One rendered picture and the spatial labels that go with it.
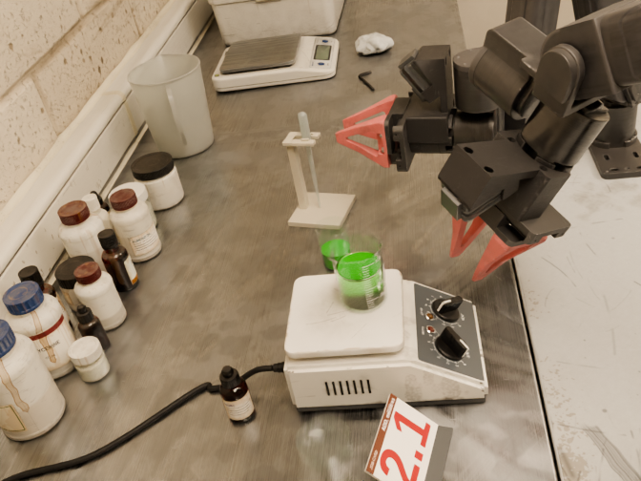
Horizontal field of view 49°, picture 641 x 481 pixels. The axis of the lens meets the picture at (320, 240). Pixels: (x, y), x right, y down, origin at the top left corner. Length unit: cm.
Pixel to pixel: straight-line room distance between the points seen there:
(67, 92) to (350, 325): 73
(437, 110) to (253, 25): 90
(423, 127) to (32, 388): 54
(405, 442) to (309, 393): 11
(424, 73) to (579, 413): 41
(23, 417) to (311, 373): 32
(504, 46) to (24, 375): 57
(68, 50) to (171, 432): 74
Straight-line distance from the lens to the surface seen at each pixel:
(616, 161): 109
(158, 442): 78
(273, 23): 171
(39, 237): 105
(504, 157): 61
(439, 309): 76
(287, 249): 98
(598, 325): 83
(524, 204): 64
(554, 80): 58
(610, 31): 56
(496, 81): 66
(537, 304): 85
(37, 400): 83
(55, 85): 124
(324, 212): 102
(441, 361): 71
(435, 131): 87
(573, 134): 63
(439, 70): 85
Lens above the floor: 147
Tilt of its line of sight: 35 degrees down
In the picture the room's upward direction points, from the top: 11 degrees counter-clockwise
